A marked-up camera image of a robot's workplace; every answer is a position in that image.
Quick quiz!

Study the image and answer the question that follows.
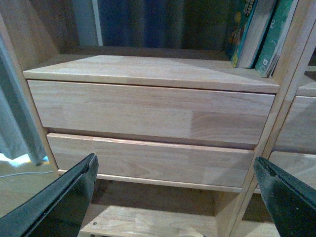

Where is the wooden bookshelf unit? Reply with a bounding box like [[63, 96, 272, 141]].
[[0, 0, 316, 237]]

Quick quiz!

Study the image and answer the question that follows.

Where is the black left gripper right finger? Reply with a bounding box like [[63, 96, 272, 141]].
[[253, 157, 316, 237]]

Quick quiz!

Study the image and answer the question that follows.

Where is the teal cover thick book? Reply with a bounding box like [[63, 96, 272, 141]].
[[226, 0, 276, 69]]

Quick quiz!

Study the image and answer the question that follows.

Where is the white floor cable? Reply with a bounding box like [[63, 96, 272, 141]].
[[0, 171, 54, 178]]

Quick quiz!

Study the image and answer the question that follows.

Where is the grey side curtain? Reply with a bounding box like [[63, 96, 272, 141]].
[[0, 39, 46, 166]]

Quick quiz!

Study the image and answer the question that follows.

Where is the lower left wooden drawer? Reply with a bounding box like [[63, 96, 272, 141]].
[[47, 133, 253, 192]]

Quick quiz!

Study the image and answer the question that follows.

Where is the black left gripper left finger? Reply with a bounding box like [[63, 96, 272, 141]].
[[0, 154, 98, 237]]

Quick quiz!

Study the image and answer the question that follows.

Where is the dark blue curtain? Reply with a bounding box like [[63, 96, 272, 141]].
[[98, 0, 237, 50]]

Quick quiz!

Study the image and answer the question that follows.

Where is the thin green cover book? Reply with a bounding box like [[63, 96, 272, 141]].
[[255, 0, 298, 78]]

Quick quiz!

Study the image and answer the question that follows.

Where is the lower right wooden drawer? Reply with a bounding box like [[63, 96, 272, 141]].
[[269, 152, 316, 189]]

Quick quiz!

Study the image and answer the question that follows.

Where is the upper left wooden drawer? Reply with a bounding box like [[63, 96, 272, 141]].
[[29, 80, 274, 147]]

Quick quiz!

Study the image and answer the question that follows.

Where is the wooden drawer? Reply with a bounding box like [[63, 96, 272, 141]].
[[273, 96, 316, 155], [29, 80, 274, 147], [47, 133, 253, 192], [269, 152, 316, 189]]

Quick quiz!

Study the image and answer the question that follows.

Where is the upper right wooden drawer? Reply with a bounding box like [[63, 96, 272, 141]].
[[273, 96, 316, 155]]

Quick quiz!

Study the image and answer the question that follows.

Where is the white vertical post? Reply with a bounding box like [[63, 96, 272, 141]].
[[73, 0, 103, 47]]

